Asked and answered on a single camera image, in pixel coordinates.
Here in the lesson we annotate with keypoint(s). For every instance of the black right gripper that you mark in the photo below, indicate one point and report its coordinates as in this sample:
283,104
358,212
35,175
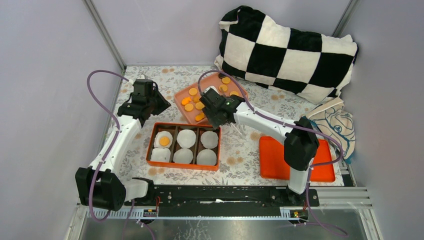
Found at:
213,120

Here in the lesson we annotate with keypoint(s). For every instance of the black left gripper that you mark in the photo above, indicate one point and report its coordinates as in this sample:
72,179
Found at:
164,103

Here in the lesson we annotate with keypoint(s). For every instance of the pink cookie tray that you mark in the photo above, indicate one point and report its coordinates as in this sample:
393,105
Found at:
211,81

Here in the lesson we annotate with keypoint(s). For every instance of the orange cookie box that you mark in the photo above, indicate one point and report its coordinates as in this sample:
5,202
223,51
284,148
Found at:
174,129

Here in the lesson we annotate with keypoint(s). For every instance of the orange box lid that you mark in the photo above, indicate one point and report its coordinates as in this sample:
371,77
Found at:
273,166

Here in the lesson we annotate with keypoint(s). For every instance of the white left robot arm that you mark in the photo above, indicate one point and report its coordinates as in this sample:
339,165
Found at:
98,185

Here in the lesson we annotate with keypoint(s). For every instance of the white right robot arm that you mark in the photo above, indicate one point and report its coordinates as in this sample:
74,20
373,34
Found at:
297,137

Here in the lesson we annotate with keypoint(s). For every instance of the orange fish cookie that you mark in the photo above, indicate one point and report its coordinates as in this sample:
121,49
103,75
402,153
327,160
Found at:
185,101
199,117

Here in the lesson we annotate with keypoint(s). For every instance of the swirl butter cookie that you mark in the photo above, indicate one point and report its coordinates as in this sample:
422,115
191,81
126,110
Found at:
196,99

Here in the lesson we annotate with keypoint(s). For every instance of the white paper cup liner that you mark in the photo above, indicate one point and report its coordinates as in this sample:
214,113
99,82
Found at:
160,155
186,138
209,139
206,157
183,156
162,134

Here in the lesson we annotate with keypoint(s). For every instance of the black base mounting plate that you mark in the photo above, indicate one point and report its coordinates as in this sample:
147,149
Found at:
224,201

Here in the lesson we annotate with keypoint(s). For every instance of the black white checkered pillow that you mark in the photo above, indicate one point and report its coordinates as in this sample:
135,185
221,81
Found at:
311,65

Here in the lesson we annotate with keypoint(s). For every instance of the beige blue printed cloth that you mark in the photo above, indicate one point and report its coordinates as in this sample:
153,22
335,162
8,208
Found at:
331,118

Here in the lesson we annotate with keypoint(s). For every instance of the aluminium frame rail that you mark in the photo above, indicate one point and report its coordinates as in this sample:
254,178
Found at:
344,213

